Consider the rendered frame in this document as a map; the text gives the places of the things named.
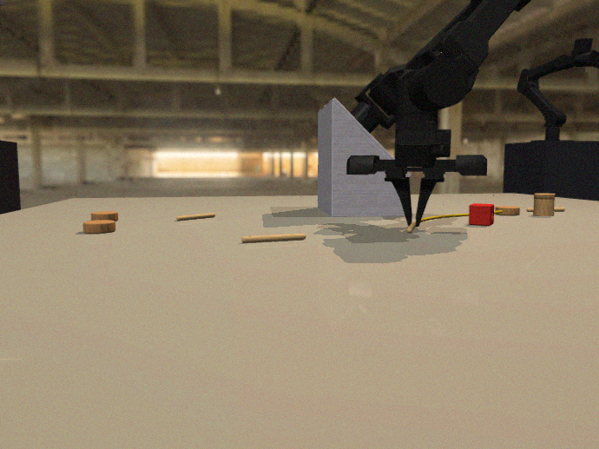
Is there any brown wooden disc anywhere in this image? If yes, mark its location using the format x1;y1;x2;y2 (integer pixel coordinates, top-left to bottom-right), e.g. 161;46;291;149
83;220;115;234
91;211;118;221

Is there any round flat wooden disc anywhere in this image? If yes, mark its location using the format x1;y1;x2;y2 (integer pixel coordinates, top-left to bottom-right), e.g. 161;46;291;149
495;206;520;215

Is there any wooden cylinder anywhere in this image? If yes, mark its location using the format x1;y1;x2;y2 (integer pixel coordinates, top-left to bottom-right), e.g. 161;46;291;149
533;194;555;216

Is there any red wooden block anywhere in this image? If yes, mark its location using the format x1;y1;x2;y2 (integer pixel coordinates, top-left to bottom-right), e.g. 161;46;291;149
469;203;494;226

